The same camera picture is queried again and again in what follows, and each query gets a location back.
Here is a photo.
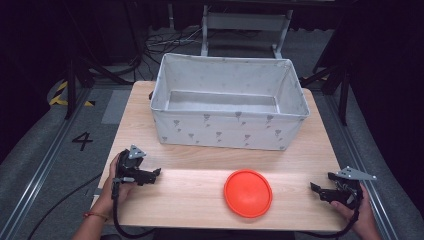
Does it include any tangle of black floor cables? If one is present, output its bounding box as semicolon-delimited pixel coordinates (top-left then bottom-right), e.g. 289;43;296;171
109;26;205;78

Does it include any grey printed fabric storage box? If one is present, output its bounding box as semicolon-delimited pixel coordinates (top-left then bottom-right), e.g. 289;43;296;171
149;52;311;152

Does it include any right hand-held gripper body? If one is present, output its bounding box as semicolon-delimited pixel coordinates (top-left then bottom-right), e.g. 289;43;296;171
324;165;378;210

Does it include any thick black gripper cable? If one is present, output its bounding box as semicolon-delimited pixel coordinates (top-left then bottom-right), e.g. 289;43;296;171
111;178;158;240
294;198;363;240

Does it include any orange round plastic disc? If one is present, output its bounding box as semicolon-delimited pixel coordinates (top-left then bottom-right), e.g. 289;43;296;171
223;169;274;219

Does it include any aluminium floor rail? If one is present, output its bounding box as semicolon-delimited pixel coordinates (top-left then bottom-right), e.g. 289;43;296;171
323;93;399;240
0;88;93;240

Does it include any thick black right gripper cable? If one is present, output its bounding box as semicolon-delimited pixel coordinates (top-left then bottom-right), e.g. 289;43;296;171
294;198;363;240

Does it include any yellow black hazard tape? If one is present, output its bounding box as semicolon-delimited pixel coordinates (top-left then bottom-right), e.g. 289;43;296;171
49;80;96;108

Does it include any thick black left gripper cable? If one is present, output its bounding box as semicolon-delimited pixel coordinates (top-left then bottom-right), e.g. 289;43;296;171
111;178;158;240

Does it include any person's left hand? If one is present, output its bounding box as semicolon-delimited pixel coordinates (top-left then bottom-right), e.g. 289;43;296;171
91;153;137;220

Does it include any thin black floor cable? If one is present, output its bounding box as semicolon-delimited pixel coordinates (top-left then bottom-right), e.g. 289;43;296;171
26;172;103;240

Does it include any grey metal frame stand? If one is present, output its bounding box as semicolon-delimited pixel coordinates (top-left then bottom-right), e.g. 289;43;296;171
200;4;294;60

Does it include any black metal tripod stand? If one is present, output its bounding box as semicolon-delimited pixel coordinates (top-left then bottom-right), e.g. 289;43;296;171
61;0;134;121
299;56;355;127

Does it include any person's right hand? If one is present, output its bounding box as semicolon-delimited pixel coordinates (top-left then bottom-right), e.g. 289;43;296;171
331;184;380;236

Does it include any red string bracelet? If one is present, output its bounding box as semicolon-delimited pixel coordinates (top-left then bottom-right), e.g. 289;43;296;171
83;211;110;222

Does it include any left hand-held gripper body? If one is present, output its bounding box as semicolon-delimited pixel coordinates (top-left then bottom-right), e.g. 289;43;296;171
115;144;155;187

